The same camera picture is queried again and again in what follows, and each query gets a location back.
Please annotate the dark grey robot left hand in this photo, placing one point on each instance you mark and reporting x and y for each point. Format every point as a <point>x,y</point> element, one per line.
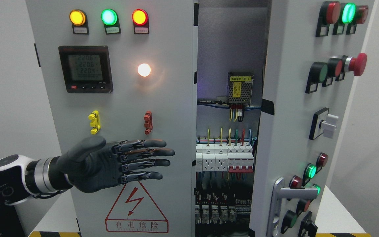
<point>93,164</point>

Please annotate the grey cabinet door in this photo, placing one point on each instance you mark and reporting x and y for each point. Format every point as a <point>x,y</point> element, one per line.
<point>303,74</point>
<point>169,92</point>

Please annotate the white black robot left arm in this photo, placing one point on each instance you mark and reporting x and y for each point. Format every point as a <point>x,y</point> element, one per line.
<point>22,178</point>

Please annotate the red electric hazard warning sticker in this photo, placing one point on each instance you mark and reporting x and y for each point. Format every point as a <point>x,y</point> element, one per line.
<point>135,211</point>

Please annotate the black box at left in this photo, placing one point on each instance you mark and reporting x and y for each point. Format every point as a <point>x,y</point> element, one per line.
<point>2,220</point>

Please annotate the black digital power meter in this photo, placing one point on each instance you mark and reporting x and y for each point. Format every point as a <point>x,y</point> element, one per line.
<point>86,68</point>

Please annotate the white glowing indicator light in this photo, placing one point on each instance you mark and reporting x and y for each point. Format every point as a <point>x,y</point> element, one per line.
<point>144,70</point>

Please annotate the black relay row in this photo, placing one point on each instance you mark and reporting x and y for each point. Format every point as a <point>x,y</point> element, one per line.
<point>222,206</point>

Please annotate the yellow indicator light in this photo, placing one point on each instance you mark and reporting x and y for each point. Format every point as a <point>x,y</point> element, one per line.
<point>79,22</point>

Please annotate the green indicator light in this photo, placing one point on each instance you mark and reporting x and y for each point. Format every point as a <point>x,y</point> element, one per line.
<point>111,22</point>

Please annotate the red indicator light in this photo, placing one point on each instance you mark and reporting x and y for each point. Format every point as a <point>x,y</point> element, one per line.
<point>140,21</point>

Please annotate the metal mesh power supply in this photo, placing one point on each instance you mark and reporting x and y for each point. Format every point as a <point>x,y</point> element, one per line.
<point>240,86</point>

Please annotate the red emergency stop button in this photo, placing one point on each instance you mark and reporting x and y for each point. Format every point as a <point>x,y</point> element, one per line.
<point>356,64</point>

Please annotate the white DIN rail sockets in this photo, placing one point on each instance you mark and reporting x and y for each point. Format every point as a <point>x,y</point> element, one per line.
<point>212,157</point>

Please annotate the red handle circuit breaker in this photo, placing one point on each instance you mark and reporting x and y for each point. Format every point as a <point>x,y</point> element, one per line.
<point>241,159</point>

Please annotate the silver door handle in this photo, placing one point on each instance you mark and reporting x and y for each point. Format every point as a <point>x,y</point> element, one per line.
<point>276,224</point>

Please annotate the white selector switch right door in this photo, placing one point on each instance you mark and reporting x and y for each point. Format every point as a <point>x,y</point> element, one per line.
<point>323,123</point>

